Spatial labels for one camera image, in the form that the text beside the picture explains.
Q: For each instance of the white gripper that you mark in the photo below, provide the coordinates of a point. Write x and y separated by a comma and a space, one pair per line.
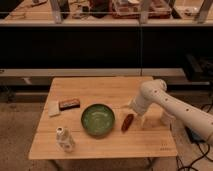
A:
140, 106

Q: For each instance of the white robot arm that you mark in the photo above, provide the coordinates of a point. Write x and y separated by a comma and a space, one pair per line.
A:
154, 91

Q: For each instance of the white ceramic cup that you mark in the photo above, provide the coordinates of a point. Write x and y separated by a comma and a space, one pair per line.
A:
167, 119

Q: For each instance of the green ceramic bowl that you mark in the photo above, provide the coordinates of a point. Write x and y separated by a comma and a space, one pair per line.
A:
98, 120

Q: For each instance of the wooden folding table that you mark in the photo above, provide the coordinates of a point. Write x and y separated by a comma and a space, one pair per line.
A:
149, 139

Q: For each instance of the brown chocolate bar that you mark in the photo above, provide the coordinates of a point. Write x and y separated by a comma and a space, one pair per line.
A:
68, 104

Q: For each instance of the small clear glass bottle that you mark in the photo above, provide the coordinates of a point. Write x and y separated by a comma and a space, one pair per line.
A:
64, 139

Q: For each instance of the long workbench shelf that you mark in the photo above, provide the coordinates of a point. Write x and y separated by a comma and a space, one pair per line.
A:
104, 37

